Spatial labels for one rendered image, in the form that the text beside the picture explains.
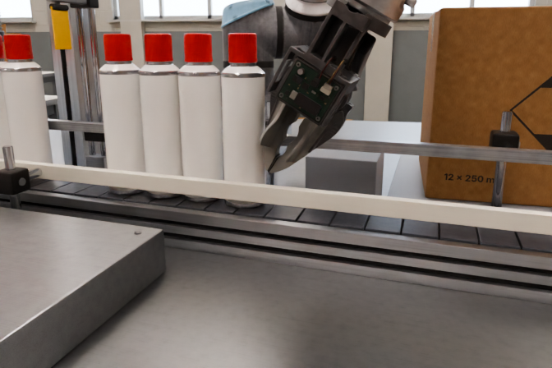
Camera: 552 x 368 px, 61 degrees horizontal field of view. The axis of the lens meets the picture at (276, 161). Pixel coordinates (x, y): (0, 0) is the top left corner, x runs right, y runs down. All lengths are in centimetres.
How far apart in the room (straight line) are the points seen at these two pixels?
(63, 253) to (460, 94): 53
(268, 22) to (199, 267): 64
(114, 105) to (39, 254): 21
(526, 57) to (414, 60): 539
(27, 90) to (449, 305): 59
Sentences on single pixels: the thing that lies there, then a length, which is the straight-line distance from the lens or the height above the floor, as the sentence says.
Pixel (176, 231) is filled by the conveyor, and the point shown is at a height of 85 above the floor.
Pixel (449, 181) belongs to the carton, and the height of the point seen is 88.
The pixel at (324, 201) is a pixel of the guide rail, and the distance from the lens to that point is 52.
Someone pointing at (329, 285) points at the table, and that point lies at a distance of 51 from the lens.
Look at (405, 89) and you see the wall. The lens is 611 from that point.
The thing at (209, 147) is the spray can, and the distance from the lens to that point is 58.
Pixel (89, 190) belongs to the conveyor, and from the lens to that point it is 69.
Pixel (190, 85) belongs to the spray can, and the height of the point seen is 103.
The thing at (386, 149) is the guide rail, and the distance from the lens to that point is 57.
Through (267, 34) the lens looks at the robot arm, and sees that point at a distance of 105.
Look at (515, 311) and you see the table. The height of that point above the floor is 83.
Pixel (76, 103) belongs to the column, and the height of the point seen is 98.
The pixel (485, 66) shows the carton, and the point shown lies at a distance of 71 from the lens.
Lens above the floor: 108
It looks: 14 degrees down
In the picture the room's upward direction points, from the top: straight up
